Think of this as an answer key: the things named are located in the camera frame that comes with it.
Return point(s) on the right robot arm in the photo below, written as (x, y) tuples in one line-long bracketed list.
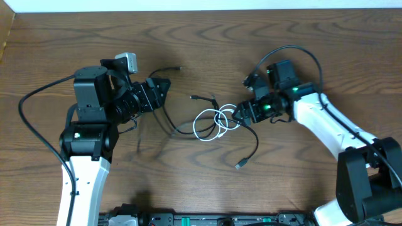
[(368, 181)]

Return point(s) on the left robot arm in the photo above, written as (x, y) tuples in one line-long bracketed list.
[(106, 97)]

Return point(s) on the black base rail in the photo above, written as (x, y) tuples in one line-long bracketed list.
[(129, 214)]

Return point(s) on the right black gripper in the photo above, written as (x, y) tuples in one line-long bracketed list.
[(252, 107)]

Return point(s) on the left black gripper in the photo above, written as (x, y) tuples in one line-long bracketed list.
[(154, 94)]

